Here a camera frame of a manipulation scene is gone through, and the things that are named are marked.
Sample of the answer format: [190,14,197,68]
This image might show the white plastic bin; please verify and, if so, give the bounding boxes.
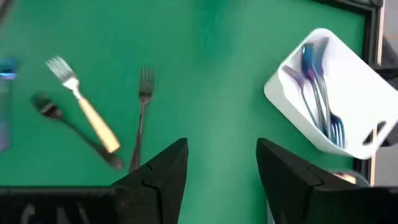
[263,27,398,160]

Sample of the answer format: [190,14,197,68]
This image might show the wooden-handled silver fork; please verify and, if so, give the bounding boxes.
[45,55,121,154]

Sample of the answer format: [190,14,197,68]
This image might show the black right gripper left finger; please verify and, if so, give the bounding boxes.
[110,138,189,224]

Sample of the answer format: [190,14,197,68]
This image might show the black metal fork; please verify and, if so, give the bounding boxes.
[128,66,155,174]
[30,92,126,171]

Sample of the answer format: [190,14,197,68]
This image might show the green table mat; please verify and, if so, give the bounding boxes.
[0,0,366,224]

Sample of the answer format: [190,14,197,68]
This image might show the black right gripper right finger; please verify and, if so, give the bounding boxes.
[256,138,358,224]

